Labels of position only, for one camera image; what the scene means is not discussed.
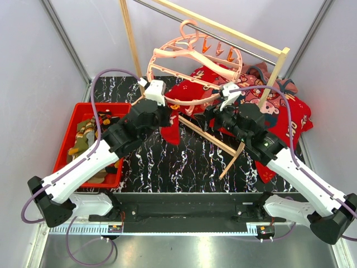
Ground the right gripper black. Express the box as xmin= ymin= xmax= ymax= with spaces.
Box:
xmin=193 ymin=96 xmax=250 ymax=144

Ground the pink round clip hanger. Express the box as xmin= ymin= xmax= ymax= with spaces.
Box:
xmin=146 ymin=20 xmax=243 ymax=106

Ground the black argyle sock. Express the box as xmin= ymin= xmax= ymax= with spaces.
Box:
xmin=98 ymin=110 xmax=120 ymax=133

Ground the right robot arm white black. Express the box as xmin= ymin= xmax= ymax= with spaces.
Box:
xmin=195 ymin=103 xmax=356 ymax=245

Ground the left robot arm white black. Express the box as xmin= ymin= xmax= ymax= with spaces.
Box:
xmin=27 ymin=97 xmax=171 ymax=228

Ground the pink clip right side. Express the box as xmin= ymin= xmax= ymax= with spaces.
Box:
xmin=185 ymin=106 xmax=195 ymax=116

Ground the grey sock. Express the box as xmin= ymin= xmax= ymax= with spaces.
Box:
xmin=85 ymin=131 xmax=96 ymax=147

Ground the red plastic bin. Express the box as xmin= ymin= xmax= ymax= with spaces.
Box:
xmin=53 ymin=103 xmax=131 ymax=189

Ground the red cartoon patterned blanket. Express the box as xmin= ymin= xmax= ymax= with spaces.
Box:
xmin=167 ymin=61 xmax=313 ymax=185

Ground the olive green striped sock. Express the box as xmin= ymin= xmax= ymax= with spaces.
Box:
xmin=66 ymin=117 xmax=95 ymax=164

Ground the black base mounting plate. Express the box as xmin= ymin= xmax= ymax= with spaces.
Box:
xmin=89 ymin=192 xmax=287 ymax=224

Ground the pink grey garment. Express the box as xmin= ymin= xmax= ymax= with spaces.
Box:
xmin=242 ymin=62 xmax=298 ymax=95

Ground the metal rack rod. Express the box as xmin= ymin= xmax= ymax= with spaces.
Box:
xmin=134 ymin=0 xmax=277 ymax=66

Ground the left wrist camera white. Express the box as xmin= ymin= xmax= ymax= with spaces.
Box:
xmin=138 ymin=78 xmax=166 ymax=107

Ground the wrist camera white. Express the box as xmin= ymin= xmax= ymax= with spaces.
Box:
xmin=138 ymin=78 xmax=166 ymax=107
xmin=220 ymin=82 xmax=242 ymax=111

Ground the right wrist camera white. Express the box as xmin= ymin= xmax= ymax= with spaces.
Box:
xmin=220 ymin=82 xmax=242 ymax=111

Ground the wooden clothes rack frame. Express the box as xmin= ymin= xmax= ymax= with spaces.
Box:
xmin=118 ymin=0 xmax=291 ymax=179

